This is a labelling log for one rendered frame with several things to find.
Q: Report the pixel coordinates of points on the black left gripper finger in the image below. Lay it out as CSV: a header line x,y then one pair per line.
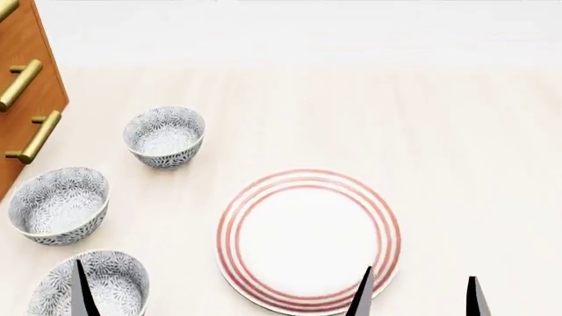
x,y
82,296

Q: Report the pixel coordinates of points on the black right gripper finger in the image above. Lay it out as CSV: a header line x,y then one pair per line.
x,y
362,299
476,301

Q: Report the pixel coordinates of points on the grey floral patterned bowl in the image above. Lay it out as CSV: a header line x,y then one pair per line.
x,y
164,136
59,205
114,283

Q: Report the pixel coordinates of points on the white plate with red rings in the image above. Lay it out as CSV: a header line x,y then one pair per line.
x,y
307,240

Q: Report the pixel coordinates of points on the orange wooden drawer cabinet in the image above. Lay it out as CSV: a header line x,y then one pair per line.
x,y
33,42

